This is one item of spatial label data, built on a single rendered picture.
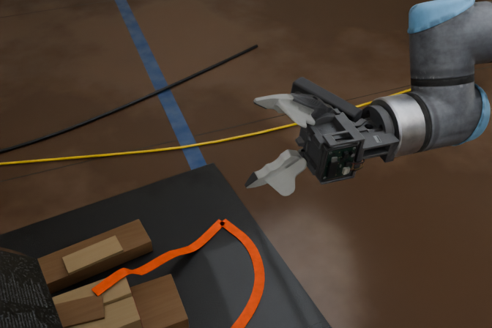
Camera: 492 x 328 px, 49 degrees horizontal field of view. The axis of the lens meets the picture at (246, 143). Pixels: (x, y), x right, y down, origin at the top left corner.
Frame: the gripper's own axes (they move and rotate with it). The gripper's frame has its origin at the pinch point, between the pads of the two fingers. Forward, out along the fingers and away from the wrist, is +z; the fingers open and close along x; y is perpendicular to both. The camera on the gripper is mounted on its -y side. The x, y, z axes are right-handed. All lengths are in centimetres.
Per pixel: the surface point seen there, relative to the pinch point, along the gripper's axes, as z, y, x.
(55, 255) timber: 35, -117, 152
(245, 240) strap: -50, -101, 152
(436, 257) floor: -131, -62, 147
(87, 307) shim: 25, -76, 138
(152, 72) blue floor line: -43, -267, 158
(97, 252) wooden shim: 18, -111, 149
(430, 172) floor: -163, -112, 146
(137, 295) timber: 5, -83, 148
